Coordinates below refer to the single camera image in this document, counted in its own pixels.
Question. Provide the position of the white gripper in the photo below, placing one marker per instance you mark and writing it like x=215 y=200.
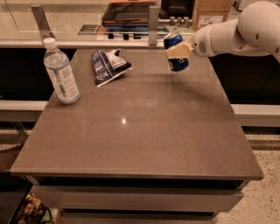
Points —
x=201 y=44

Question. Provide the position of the blue pepsi can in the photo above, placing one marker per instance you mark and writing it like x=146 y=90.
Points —
x=176 y=65

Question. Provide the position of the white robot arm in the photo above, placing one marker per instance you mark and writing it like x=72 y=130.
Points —
x=256 y=32

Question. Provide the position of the brown cardboard box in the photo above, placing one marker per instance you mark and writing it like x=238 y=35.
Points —
x=208 y=12

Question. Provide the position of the dark tray stack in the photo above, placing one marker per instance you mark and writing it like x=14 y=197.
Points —
x=129 y=15

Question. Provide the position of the blue white chip bag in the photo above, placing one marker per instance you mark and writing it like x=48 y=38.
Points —
x=108 y=66

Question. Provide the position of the clear plastic water bottle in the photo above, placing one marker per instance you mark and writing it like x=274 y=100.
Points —
x=59 y=69

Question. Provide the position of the grey drawer cabinet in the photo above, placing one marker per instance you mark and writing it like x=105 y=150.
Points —
x=123 y=205

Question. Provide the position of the snack bag on floor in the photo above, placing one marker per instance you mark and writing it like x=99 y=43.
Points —
x=33 y=211

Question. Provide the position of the grey metal bracket middle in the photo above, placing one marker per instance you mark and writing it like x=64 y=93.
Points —
x=153 y=25

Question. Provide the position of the grey metal bracket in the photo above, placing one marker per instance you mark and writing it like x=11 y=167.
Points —
x=41 y=21
x=153 y=25

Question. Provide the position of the grey metal bracket left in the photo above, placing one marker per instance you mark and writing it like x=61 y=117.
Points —
x=41 y=21

